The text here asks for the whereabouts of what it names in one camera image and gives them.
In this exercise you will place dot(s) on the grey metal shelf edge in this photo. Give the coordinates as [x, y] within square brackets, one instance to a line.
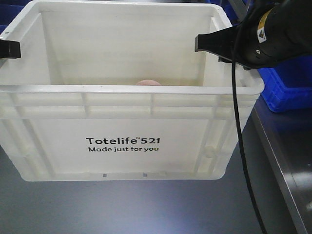
[287, 140]

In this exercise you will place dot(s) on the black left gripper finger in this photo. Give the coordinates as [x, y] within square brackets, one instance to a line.
[10, 49]

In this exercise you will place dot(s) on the white plastic Totelife crate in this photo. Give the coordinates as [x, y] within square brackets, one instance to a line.
[70, 108]

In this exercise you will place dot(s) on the yellow-pink plush peach ball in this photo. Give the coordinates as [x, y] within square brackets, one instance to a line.
[148, 82]

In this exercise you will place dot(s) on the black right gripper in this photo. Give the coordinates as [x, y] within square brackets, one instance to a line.
[273, 33]

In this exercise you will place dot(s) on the blue bin at left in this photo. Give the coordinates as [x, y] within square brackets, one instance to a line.
[9, 10]

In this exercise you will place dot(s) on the blue plastic bin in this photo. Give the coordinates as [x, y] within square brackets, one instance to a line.
[288, 85]

